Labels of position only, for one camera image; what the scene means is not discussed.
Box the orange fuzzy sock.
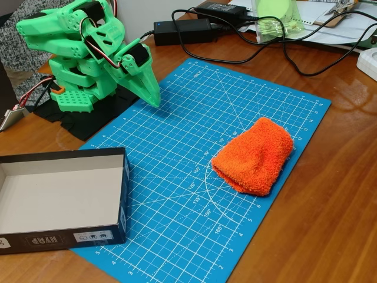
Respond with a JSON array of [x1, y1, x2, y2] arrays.
[[211, 117, 295, 197]]

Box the white power strip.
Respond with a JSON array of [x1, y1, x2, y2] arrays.
[[356, 47, 377, 83]]

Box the green plastic part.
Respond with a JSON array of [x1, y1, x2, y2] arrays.
[[361, 29, 377, 51]]

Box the large black power adapter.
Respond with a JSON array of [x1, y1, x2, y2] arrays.
[[153, 18, 217, 47]]

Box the blue cutting mat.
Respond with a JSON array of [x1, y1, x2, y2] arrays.
[[70, 57, 332, 283]]

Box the person in grey knit sweater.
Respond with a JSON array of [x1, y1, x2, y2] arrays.
[[0, 0, 86, 103]]

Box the slim black power adapter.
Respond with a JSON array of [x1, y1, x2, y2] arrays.
[[194, 1, 248, 19]]

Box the silver metal device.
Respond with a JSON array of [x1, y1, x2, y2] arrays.
[[0, 107, 27, 132]]

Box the black cardboard box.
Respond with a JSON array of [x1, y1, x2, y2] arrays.
[[0, 147, 130, 256]]

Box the green transparent plastic bag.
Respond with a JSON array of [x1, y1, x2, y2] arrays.
[[253, 0, 306, 45]]

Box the white paper sheets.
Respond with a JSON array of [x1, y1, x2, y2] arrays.
[[229, 0, 377, 54]]

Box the brown cardboard with metal clip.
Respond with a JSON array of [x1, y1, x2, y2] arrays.
[[313, 0, 359, 29]]

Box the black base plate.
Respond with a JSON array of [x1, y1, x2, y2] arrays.
[[34, 85, 142, 142]]

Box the long black cable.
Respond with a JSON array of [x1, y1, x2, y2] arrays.
[[171, 8, 377, 64], [235, 14, 377, 77]]

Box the red and black wires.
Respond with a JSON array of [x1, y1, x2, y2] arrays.
[[17, 75, 57, 109]]

